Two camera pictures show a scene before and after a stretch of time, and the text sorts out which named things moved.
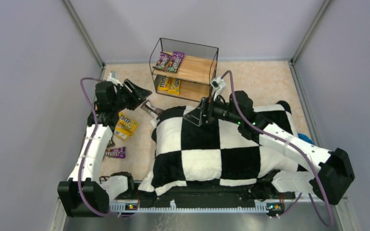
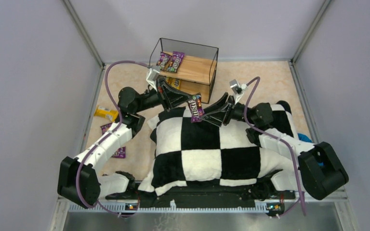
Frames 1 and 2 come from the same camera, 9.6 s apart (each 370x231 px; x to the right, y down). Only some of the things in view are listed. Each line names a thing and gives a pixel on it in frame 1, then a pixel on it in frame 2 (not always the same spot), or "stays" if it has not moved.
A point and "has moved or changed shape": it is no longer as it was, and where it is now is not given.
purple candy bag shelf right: x=177 y=57 stays
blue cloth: x=304 y=137 stays
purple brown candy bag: x=151 y=109 has moved or changed shape
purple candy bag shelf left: x=163 y=60 stays
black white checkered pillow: x=183 y=153 stays
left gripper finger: x=134 y=96 → x=176 y=101
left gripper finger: x=141 y=93 → x=173 y=95
